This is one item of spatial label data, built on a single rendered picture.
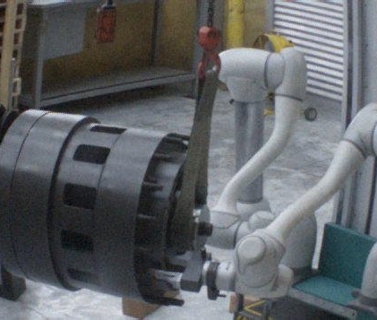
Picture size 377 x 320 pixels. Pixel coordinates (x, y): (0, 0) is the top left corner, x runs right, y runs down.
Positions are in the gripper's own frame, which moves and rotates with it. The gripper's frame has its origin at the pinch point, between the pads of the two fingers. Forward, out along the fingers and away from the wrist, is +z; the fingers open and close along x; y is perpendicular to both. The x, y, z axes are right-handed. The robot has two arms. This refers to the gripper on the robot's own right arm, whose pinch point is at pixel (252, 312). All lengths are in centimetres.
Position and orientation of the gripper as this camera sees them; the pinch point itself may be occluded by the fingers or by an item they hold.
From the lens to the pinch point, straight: 311.3
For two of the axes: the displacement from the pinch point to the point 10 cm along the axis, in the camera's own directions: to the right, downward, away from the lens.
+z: -0.5, 9.6, 2.6
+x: -6.6, -2.3, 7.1
